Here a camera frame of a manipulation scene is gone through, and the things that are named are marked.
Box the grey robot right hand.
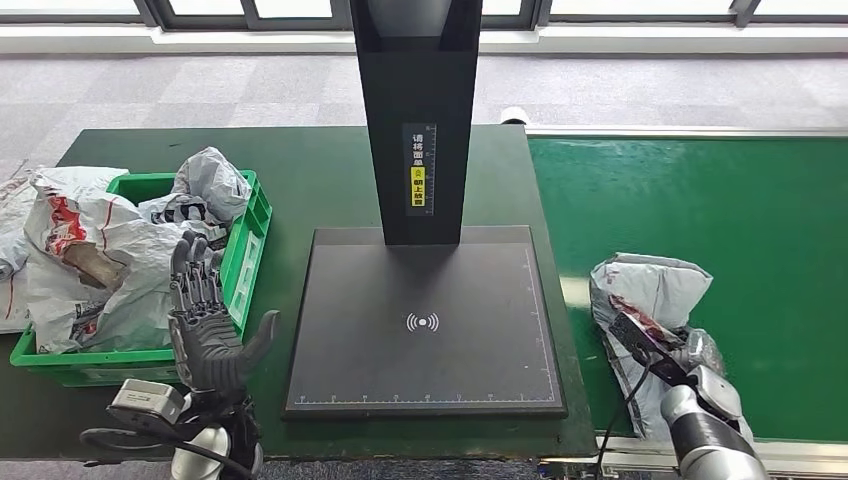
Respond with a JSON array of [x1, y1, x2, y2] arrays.
[[672, 327, 728, 376]]

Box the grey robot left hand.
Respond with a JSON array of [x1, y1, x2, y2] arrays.
[[166, 230, 282, 395]]

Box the white parcel with red print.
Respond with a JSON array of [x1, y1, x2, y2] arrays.
[[589, 251, 757, 445]]

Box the white parcel with torn label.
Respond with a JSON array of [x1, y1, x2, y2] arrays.
[[23, 165, 230, 356]]

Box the plain grey poly parcel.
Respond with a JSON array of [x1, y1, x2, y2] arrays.
[[170, 146, 253, 227]]

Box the green conveyor belt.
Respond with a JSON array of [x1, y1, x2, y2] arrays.
[[528, 137, 848, 442]]

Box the black inbound scanner machine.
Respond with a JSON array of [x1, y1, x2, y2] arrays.
[[282, 0, 570, 422]]

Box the green plastic crate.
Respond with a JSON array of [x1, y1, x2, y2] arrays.
[[9, 170, 274, 389]]

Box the grey poly bag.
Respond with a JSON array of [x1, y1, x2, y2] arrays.
[[0, 175, 38, 280]]

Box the black yellow instruction sticker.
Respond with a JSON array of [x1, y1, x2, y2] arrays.
[[402, 122, 439, 217]]

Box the white window sill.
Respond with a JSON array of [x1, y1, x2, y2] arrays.
[[0, 23, 848, 56]]

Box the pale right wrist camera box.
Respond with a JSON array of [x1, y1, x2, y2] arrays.
[[608, 311, 690, 389]]

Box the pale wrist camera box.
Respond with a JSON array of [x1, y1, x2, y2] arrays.
[[608, 311, 690, 389], [107, 378, 187, 427]]

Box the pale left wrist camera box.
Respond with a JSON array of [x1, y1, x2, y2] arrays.
[[107, 378, 187, 427]]

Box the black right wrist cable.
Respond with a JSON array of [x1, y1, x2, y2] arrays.
[[594, 360, 654, 480]]

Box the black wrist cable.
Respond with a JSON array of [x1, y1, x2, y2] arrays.
[[79, 427, 256, 480], [594, 360, 654, 480]]

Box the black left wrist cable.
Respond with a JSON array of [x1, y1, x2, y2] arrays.
[[79, 427, 256, 480]]

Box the dark window frame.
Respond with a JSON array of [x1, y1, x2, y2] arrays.
[[132, 0, 763, 31]]

